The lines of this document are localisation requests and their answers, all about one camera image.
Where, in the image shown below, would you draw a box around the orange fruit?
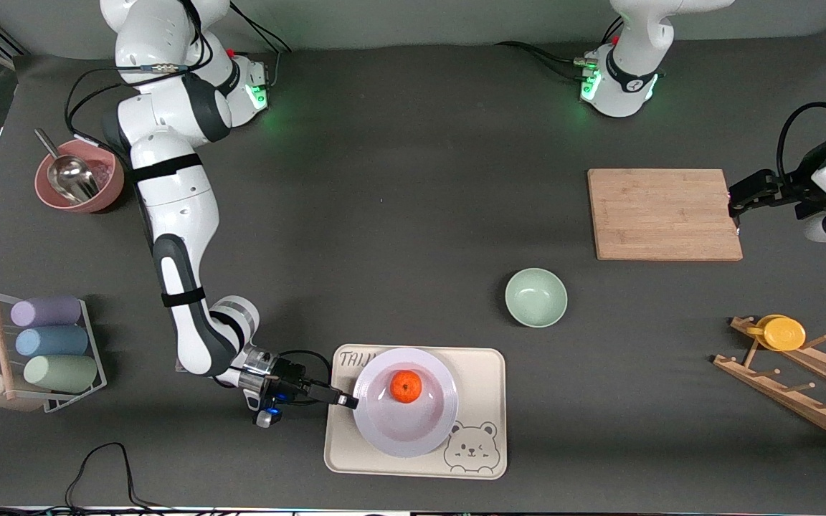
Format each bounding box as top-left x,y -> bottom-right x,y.
390,370 -> 422,404

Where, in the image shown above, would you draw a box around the white round plate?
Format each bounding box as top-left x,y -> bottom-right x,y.
353,348 -> 459,458

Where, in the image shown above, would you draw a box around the wooden cutting board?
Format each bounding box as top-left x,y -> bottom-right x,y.
587,168 -> 744,262

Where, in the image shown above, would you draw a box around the yellow cup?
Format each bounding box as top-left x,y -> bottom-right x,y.
746,314 -> 807,352

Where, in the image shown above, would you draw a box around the cream bear print tray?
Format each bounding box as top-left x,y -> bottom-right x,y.
323,345 -> 508,480

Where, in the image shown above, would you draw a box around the wooden peg rack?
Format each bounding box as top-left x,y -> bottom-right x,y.
713,316 -> 826,452

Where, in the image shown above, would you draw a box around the pale green bowl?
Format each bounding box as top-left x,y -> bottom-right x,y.
505,267 -> 569,328

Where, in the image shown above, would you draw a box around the green cup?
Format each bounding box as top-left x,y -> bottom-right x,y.
23,355 -> 98,393

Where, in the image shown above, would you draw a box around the blue cup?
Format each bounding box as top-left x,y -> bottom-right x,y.
15,326 -> 89,358

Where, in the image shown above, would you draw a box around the purple cup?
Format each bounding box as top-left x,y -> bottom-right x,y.
10,296 -> 82,328

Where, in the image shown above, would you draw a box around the pink bowl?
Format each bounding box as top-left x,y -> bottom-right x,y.
34,138 -> 125,214

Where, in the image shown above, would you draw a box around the metal scoop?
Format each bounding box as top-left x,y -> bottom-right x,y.
33,128 -> 100,204

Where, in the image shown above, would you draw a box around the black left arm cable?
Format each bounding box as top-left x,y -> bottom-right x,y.
776,102 -> 826,180

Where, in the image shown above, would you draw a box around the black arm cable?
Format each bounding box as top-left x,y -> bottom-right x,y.
776,102 -> 826,180
65,61 -> 202,155

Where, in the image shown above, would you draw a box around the black floor cable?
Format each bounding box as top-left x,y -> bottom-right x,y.
0,442 -> 242,516

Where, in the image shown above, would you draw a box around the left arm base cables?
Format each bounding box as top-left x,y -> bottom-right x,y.
494,18 -> 625,81

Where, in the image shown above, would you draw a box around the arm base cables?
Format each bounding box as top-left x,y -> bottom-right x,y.
225,4 -> 293,88
494,18 -> 625,81

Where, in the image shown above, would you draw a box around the white wire cup rack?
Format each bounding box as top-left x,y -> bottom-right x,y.
0,288 -> 108,414

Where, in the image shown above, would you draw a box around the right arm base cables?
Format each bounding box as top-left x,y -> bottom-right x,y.
225,4 -> 293,88

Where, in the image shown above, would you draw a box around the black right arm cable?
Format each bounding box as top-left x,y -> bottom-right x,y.
65,61 -> 202,155

